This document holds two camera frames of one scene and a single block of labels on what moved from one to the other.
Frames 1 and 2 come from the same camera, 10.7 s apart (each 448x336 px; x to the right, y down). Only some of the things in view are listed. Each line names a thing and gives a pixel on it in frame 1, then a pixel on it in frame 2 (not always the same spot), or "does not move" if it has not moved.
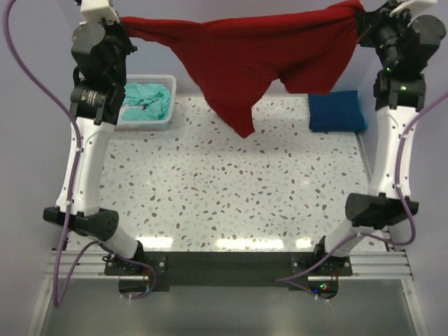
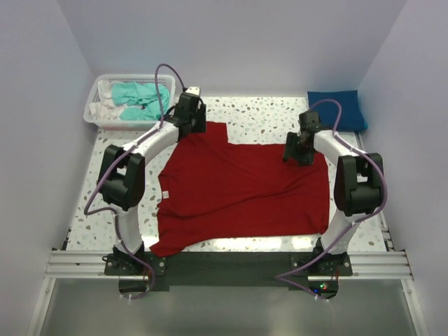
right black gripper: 364,26 -> 295,152
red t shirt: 306,49 -> 212,187
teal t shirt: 145,102 does not move
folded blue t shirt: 335,111 does not move
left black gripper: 123,43 -> 197,123
